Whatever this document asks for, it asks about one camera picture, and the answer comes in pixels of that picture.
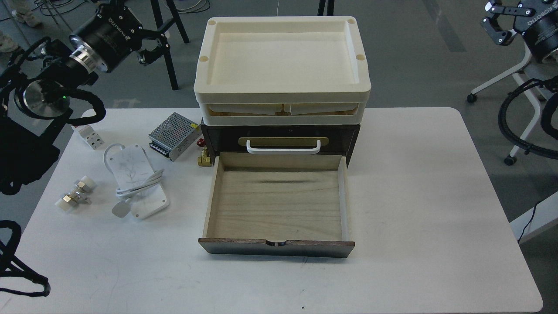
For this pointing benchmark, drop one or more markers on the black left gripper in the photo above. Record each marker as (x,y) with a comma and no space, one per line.
(114,32)

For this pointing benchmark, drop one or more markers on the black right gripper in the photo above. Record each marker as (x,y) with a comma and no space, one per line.
(527,12)

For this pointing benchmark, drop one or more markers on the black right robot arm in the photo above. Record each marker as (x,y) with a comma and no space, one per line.
(541,39)

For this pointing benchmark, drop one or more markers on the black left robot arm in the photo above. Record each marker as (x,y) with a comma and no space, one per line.
(40,88)

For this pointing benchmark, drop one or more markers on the black stand leg left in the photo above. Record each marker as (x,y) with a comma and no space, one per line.
(162,27)

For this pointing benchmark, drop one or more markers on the black stand leg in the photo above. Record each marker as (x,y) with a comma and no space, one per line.
(162,27)
(326,8)

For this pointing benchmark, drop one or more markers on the metal mesh power supply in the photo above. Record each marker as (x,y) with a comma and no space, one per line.
(172,137)

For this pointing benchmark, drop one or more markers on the cream plastic top tray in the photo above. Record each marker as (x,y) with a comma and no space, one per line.
(282,60)

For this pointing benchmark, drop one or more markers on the cream plastic tray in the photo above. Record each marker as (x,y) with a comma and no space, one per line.
(276,114)
(282,60)

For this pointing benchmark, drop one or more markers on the cream plastic lower tray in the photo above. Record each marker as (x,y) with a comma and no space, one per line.
(276,114)

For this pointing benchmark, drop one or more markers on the brass valve white ends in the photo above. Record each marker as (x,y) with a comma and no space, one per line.
(79,194)

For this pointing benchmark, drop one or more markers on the black stand leg right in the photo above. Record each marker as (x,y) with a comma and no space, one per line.
(326,8)

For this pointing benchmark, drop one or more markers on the open wooden drawer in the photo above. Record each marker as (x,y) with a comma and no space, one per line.
(284,205)

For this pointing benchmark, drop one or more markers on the white circuit breaker red switch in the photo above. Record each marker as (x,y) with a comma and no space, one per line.
(89,135)

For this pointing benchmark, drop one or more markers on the brass valve red handle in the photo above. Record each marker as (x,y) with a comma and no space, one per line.
(204,160)

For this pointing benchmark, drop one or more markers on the white drawer handle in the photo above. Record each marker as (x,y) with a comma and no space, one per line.
(283,151)

